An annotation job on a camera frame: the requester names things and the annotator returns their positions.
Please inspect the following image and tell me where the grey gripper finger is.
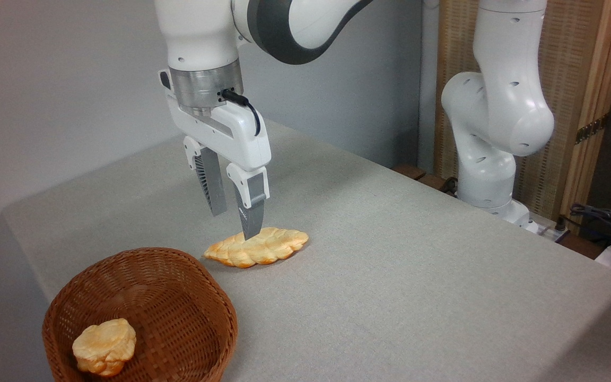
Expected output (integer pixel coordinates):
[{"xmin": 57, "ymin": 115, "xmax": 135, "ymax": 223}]
[
  {"xmin": 225, "ymin": 162, "xmax": 270, "ymax": 241},
  {"xmin": 182, "ymin": 135, "xmax": 229, "ymax": 217}
]

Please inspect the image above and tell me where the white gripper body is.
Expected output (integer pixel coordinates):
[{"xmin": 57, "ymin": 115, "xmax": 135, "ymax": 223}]
[{"xmin": 158, "ymin": 68, "xmax": 273, "ymax": 172}]

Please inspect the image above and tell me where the long braided bread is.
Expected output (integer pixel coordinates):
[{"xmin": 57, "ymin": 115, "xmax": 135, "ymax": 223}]
[{"xmin": 203, "ymin": 227, "xmax": 310, "ymax": 269}]

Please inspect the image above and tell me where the round bread roll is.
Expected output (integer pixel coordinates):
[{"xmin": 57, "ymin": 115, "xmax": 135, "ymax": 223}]
[{"xmin": 72, "ymin": 318, "xmax": 138, "ymax": 378}]

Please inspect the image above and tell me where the brown wicker basket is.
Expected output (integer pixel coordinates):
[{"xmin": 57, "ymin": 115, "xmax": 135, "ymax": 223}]
[{"xmin": 42, "ymin": 247, "xmax": 239, "ymax": 382}]

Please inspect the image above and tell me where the grey tablecloth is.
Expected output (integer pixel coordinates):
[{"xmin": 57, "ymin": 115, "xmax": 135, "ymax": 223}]
[{"xmin": 0, "ymin": 119, "xmax": 611, "ymax": 382}]

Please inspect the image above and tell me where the brown wooden block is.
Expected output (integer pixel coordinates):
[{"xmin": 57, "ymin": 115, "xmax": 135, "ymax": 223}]
[
  {"xmin": 391, "ymin": 164, "xmax": 427, "ymax": 181},
  {"xmin": 417, "ymin": 175, "xmax": 448, "ymax": 192}
]

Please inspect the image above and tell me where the metal screen hinge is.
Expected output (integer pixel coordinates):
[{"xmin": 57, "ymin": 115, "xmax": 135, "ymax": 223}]
[{"xmin": 574, "ymin": 114, "xmax": 609, "ymax": 145}]

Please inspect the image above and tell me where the wooden rattan folding screen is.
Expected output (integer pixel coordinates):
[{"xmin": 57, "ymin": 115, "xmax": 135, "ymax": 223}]
[{"xmin": 433, "ymin": 0, "xmax": 611, "ymax": 235}]

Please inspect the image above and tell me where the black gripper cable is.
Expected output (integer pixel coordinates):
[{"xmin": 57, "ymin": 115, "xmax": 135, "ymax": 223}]
[{"xmin": 220, "ymin": 89, "xmax": 262, "ymax": 136}]

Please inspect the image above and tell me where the black cable bundle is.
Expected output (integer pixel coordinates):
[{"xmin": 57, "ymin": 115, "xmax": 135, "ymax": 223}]
[{"xmin": 569, "ymin": 203, "xmax": 611, "ymax": 251}]

